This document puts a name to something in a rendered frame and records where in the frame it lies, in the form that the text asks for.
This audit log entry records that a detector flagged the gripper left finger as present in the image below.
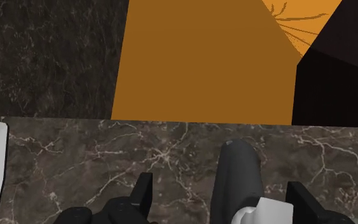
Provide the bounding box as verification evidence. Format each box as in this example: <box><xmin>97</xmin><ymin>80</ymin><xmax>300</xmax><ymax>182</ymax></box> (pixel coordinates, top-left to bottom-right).
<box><xmin>53</xmin><ymin>172</ymin><xmax>153</xmax><ymax>224</ymax></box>

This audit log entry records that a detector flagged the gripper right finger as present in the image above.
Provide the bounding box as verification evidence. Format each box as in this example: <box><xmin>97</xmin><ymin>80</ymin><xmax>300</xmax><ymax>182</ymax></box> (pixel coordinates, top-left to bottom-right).
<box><xmin>285</xmin><ymin>181</ymin><xmax>357</xmax><ymax>224</ymax></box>

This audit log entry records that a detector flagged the dark grey and white bottle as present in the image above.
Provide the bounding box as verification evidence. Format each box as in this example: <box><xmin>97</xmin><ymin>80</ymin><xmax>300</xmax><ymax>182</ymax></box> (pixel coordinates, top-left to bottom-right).
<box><xmin>209</xmin><ymin>138</ymin><xmax>294</xmax><ymax>224</ymax></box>

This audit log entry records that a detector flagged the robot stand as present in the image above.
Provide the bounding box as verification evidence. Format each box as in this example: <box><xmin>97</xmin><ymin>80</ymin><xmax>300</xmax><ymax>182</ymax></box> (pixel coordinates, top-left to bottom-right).
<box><xmin>291</xmin><ymin>0</ymin><xmax>358</xmax><ymax>129</ymax></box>

